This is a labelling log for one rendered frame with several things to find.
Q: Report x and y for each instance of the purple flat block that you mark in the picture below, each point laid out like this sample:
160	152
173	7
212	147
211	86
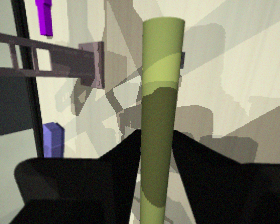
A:
44	15

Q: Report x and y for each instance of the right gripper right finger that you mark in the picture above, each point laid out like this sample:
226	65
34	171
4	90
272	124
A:
219	193

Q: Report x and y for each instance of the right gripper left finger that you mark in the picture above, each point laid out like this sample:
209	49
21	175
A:
111	182

